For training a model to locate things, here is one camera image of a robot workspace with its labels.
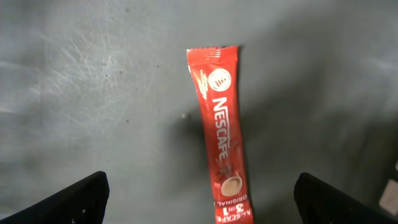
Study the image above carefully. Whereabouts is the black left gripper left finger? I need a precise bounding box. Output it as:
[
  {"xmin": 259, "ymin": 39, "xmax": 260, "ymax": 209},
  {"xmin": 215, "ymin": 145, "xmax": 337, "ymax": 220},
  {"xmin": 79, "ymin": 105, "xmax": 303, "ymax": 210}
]
[{"xmin": 1, "ymin": 171, "xmax": 109, "ymax": 224}]

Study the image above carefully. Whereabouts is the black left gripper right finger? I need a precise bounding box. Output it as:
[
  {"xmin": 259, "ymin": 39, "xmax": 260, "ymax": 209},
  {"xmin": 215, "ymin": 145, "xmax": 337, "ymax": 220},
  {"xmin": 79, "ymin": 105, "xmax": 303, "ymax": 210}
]
[{"xmin": 294, "ymin": 172, "xmax": 397, "ymax": 224}]

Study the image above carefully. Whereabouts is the red Nescafe coffee stick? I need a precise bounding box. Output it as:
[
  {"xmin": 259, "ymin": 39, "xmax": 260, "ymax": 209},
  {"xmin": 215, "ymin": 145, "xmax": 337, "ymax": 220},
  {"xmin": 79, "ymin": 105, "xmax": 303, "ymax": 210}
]
[{"xmin": 187, "ymin": 46, "xmax": 254, "ymax": 224}]

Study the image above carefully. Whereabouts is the grey plastic mesh basket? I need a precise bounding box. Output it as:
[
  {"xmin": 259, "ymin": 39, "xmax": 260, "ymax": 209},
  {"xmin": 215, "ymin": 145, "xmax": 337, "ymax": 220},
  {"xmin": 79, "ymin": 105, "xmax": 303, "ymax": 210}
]
[{"xmin": 1, "ymin": 0, "xmax": 397, "ymax": 223}]

